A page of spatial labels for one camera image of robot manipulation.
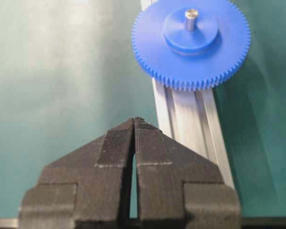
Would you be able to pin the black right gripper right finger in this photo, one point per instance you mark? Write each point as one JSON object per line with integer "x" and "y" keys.
{"x": 179, "y": 189}

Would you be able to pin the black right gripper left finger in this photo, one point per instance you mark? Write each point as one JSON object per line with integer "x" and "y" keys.
{"x": 88, "y": 188}

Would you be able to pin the large blue plastic gear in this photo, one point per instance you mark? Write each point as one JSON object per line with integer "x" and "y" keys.
{"x": 191, "y": 60}

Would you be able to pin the silver metal shaft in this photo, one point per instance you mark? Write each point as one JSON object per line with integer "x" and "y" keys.
{"x": 191, "y": 16}

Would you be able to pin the silver aluminium extrusion bar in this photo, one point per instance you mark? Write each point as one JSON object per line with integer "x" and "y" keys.
{"x": 191, "y": 119}

